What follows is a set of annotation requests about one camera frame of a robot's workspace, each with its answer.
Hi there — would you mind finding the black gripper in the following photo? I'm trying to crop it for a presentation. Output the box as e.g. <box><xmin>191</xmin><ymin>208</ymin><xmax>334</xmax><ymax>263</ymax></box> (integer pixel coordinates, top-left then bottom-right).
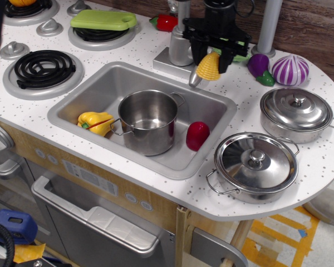
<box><xmin>183</xmin><ymin>5</ymin><xmax>251</xmax><ymax>74</ymax></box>

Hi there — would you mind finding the yellow toy corn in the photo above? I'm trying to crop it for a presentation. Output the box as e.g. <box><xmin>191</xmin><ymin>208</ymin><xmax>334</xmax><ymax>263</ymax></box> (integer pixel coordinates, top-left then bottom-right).
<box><xmin>196</xmin><ymin>52</ymin><xmax>220</xmax><ymax>81</ymax></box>

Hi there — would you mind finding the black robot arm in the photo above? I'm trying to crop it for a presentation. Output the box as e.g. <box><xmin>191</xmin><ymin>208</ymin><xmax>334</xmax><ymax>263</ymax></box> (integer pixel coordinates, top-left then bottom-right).
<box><xmin>183</xmin><ymin>0</ymin><xmax>252</xmax><ymax>74</ymax></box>

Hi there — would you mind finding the red toy vegetable in sink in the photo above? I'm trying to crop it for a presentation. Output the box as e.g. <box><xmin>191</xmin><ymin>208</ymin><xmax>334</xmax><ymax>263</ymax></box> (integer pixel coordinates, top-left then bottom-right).
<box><xmin>186</xmin><ymin>121</ymin><xmax>210</xmax><ymax>151</ymax></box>

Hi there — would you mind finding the tall steel pot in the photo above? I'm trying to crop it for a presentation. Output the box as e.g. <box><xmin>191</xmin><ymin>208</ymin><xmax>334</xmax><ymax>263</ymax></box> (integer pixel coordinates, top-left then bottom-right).
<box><xmin>110</xmin><ymin>90</ymin><xmax>185</xmax><ymax>156</ymax></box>

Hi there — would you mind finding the silver toy sink basin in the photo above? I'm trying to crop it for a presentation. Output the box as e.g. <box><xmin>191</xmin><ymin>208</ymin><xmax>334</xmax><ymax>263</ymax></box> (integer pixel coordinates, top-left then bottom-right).
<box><xmin>48</xmin><ymin>62</ymin><xmax>237</xmax><ymax>180</ymax></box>

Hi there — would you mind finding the steel pot with lid front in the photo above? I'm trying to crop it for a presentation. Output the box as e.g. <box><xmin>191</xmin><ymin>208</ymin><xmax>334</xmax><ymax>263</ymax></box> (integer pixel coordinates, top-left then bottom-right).
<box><xmin>206</xmin><ymin>132</ymin><xmax>299</xmax><ymax>204</ymax></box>

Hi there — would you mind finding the green toy bitter gourd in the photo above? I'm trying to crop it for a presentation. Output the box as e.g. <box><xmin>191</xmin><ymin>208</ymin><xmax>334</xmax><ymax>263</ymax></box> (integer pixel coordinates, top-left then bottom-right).
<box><xmin>210</xmin><ymin>41</ymin><xmax>251</xmax><ymax>62</ymax></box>

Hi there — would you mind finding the silver toy faucet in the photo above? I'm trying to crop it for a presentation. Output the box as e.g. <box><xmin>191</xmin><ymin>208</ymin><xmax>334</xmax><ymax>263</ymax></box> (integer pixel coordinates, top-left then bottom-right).
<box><xmin>153</xmin><ymin>1</ymin><xmax>202</xmax><ymax>87</ymax></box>

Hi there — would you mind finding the purple toy eggplant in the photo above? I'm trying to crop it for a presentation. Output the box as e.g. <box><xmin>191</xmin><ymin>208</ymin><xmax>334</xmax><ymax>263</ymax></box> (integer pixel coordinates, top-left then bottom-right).
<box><xmin>247</xmin><ymin>54</ymin><xmax>275</xmax><ymax>87</ymax></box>

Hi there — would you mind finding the grey metal pole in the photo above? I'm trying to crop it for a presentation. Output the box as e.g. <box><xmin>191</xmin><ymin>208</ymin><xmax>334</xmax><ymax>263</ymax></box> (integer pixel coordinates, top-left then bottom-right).
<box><xmin>252</xmin><ymin>0</ymin><xmax>283</xmax><ymax>58</ymax></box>

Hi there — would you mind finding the purple striped toy onion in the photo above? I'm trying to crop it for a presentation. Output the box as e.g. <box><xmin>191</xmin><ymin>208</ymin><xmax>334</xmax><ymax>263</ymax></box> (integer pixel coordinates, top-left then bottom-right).
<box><xmin>272</xmin><ymin>55</ymin><xmax>310</xmax><ymax>86</ymax></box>

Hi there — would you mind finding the steel pan with lid right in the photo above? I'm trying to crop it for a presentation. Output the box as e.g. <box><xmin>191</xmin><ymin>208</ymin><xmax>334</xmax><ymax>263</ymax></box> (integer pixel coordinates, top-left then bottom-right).
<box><xmin>259</xmin><ymin>87</ymin><xmax>334</xmax><ymax>144</ymax></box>

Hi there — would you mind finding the black coil burner under board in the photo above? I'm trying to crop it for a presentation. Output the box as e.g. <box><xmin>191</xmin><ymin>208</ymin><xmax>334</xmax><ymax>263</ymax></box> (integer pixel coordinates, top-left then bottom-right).
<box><xmin>68</xmin><ymin>27</ymin><xmax>135</xmax><ymax>51</ymax></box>

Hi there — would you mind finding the green plastic cutting board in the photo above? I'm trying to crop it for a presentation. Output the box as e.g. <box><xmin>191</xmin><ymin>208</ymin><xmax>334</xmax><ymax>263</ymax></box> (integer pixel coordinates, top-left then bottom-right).
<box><xmin>70</xmin><ymin>9</ymin><xmax>137</xmax><ymax>31</ymax></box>

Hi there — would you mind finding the yellow toy bell pepper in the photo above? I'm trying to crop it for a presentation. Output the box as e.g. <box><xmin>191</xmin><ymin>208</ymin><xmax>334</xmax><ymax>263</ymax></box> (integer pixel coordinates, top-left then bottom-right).
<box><xmin>77</xmin><ymin>112</ymin><xmax>114</xmax><ymax>136</ymax></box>

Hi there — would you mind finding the silver stove knob top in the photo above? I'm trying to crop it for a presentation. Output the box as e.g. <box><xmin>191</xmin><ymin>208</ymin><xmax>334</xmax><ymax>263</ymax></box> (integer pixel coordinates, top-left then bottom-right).
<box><xmin>67</xmin><ymin>0</ymin><xmax>91</xmax><ymax>17</ymax></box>

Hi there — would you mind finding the silver stove knob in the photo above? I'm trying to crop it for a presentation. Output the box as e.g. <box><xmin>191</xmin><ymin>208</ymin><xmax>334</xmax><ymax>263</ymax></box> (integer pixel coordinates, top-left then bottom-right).
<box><xmin>36</xmin><ymin>18</ymin><xmax>63</xmax><ymax>37</ymax></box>
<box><xmin>67</xmin><ymin>0</ymin><xmax>91</xmax><ymax>17</ymax></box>
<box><xmin>0</xmin><ymin>41</ymin><xmax>30</xmax><ymax>60</ymax></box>

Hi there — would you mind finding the silver stove knob upper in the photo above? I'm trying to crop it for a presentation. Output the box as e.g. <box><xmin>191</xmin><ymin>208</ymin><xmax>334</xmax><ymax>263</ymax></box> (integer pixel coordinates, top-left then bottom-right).
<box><xmin>36</xmin><ymin>18</ymin><xmax>63</xmax><ymax>37</ymax></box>

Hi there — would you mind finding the black coil burner front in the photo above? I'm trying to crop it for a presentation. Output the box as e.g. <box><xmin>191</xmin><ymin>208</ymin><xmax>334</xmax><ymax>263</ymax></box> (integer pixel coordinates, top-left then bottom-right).
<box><xmin>3</xmin><ymin>50</ymin><xmax>84</xmax><ymax>100</ymax></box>

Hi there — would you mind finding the oven control panel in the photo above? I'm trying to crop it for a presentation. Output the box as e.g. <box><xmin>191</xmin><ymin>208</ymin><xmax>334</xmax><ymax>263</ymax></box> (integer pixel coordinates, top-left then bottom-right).
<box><xmin>62</xmin><ymin>160</ymin><xmax>119</xmax><ymax>197</ymax></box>

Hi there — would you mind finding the orange toy on burner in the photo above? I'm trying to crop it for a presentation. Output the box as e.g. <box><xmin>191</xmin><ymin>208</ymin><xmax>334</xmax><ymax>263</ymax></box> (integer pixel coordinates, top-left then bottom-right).
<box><xmin>9</xmin><ymin>0</ymin><xmax>36</xmax><ymax>7</ymax></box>

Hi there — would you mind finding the silver stove knob left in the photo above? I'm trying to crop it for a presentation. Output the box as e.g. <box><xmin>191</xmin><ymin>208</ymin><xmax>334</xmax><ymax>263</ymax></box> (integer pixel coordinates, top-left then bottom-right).
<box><xmin>0</xmin><ymin>41</ymin><xmax>30</xmax><ymax>60</ymax></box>

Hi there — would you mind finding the coil burner top left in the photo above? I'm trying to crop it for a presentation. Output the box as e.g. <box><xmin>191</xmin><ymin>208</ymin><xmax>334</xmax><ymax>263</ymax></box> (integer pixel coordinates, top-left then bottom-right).
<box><xmin>3</xmin><ymin>1</ymin><xmax>60</xmax><ymax>26</ymax></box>

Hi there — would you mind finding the silver oven door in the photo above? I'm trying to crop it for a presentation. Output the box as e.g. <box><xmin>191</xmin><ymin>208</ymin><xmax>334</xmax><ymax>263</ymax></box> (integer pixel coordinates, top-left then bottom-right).
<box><xmin>31</xmin><ymin>176</ymin><xmax>175</xmax><ymax>266</ymax></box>

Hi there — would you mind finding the blue clamp tool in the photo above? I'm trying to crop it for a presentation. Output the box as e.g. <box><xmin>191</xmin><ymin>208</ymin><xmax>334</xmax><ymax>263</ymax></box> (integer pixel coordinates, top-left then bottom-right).
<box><xmin>0</xmin><ymin>209</ymin><xmax>38</xmax><ymax>245</ymax></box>

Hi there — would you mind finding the black braided cable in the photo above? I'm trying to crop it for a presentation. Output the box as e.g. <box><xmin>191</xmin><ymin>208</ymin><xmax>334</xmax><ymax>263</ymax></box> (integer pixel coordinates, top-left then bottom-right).
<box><xmin>0</xmin><ymin>222</ymin><xmax>15</xmax><ymax>267</ymax></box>

